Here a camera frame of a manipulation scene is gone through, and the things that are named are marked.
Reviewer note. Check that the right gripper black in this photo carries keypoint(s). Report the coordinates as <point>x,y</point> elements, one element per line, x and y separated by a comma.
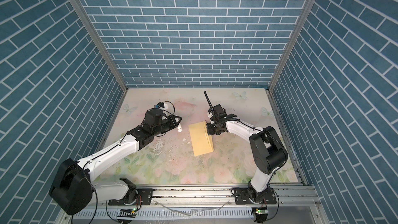
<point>210,130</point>

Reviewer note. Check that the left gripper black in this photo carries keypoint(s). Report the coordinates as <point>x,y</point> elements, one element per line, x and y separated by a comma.
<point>172,122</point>

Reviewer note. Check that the white glue stick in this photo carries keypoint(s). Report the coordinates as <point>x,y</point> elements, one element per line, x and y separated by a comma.
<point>179,128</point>

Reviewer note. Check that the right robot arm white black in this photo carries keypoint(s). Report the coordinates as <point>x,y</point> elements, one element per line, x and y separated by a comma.
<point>268,151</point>

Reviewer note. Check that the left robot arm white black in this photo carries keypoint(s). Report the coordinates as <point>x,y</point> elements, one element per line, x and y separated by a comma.
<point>73,187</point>

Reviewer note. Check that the right controller board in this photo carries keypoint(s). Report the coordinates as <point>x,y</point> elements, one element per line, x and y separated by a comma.
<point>261,211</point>

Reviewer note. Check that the controller board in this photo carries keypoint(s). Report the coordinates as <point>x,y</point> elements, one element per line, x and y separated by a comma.
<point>261,211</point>
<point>127,213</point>

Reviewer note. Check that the left controller board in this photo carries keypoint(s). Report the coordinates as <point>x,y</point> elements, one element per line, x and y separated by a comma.
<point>127,213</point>

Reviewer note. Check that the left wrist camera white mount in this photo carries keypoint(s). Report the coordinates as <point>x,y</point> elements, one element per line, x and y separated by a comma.
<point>163,105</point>

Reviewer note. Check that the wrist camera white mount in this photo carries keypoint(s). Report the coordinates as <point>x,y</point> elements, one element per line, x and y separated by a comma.
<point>163,105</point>
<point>216,113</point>

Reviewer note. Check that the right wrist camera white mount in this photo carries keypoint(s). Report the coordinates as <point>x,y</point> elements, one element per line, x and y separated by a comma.
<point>216,113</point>

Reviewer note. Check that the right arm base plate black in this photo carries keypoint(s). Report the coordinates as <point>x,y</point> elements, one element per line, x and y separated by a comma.
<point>244,196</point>

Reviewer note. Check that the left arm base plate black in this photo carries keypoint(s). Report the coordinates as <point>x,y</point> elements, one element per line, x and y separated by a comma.
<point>141,197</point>

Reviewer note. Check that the white slotted cable duct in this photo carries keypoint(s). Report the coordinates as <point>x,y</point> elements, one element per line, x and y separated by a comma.
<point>162,213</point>

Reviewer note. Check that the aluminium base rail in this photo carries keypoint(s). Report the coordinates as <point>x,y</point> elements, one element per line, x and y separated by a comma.
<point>290,195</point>

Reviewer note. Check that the left aluminium corner post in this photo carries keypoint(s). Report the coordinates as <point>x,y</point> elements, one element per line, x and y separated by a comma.
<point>87,23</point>

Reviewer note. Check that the aluminium corner post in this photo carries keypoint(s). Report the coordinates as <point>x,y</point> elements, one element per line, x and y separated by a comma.
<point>292,40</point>
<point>87,23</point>

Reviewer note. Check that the right aluminium corner post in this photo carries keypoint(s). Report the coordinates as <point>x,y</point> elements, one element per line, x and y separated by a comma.
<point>292,40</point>

